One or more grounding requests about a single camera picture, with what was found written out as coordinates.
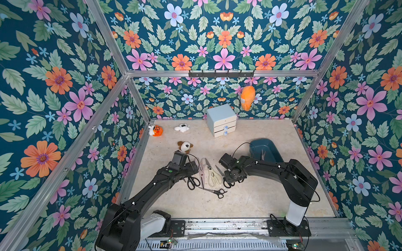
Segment pink kitchen scissors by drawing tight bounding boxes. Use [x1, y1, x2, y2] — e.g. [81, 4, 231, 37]
[198, 158, 207, 189]

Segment black handled scissors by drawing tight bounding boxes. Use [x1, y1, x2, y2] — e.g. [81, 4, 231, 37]
[216, 165, 235, 189]

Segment cream kitchen scissors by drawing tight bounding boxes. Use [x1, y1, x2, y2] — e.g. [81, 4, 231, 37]
[205, 159, 223, 188]

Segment small thin black scissors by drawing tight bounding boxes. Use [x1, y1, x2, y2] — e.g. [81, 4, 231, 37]
[199, 187, 227, 199]

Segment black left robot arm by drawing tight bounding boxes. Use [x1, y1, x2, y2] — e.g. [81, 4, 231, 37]
[95, 161, 198, 251]

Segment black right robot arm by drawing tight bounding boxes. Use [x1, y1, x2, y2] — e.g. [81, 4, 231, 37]
[219, 154, 318, 227]

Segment all black scissors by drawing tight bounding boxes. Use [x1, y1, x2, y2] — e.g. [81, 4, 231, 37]
[187, 176, 201, 190]

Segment teal storage box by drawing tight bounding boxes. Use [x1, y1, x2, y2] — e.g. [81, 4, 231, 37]
[249, 138, 284, 163]

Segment brown white dog plush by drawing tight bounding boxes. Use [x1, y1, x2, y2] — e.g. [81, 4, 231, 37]
[178, 141, 194, 153]

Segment orange white plush toy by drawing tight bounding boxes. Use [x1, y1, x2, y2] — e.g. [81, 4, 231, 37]
[148, 125, 163, 137]

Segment white mini drawer cabinet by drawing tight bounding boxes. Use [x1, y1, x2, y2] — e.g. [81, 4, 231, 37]
[207, 104, 237, 138]

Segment orange plush toy hanging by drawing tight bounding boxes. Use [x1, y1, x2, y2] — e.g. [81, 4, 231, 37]
[240, 86, 255, 111]

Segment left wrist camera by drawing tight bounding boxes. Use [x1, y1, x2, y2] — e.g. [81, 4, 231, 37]
[172, 151, 188, 168]

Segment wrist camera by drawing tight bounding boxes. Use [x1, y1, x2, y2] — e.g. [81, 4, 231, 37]
[172, 151, 188, 168]
[219, 153, 237, 169]

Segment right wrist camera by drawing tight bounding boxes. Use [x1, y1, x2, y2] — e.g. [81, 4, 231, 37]
[219, 153, 237, 169]

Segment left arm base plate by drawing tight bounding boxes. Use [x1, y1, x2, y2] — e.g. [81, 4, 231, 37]
[156, 220, 186, 237]

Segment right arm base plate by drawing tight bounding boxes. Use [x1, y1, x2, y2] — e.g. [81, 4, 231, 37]
[267, 219, 312, 237]

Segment black hook rail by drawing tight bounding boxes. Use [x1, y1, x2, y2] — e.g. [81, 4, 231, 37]
[188, 70, 255, 78]

